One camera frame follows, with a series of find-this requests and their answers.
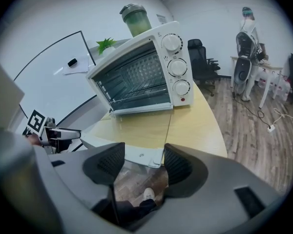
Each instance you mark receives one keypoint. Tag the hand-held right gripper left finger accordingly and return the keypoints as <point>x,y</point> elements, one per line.
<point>92,177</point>

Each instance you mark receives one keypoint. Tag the person's left forearm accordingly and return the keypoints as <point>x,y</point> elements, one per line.
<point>34,139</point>

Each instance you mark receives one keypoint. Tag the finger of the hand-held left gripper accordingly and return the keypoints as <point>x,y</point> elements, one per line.
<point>66,133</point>

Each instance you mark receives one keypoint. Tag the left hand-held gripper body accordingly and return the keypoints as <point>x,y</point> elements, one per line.
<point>36,122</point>

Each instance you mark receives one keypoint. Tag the white paper sheet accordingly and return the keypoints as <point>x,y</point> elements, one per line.
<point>81,66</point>

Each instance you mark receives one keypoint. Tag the white power strip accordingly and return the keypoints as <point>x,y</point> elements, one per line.
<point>271,128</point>

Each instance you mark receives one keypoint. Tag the person's right white shoe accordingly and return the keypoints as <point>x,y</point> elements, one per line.
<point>149,195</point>

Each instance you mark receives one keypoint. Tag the green shaker bottle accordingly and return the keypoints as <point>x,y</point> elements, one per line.
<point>136,21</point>

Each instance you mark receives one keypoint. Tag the black framed whiteboard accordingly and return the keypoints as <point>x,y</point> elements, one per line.
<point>46,64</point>

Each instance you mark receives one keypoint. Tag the cluster of clear plastic jugs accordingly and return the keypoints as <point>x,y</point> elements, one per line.
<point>280,89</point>

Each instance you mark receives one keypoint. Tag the green potted plant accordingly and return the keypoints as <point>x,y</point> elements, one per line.
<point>106,45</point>

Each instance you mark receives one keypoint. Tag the black whiteboard eraser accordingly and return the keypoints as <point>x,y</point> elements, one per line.
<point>72,62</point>

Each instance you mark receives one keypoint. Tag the yellow wooden table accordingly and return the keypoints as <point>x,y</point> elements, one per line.
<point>195,130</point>

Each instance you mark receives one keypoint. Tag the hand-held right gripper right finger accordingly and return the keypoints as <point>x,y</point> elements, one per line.
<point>215,194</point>

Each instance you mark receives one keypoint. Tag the person's dark trousers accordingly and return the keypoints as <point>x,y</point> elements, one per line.
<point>131,211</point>

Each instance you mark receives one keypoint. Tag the white frame desk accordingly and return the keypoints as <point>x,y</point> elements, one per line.
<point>271,67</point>

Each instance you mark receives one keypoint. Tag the white wall notice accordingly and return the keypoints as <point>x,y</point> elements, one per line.
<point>162,19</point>

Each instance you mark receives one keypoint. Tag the white toaster oven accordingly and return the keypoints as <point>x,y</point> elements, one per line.
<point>189,64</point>

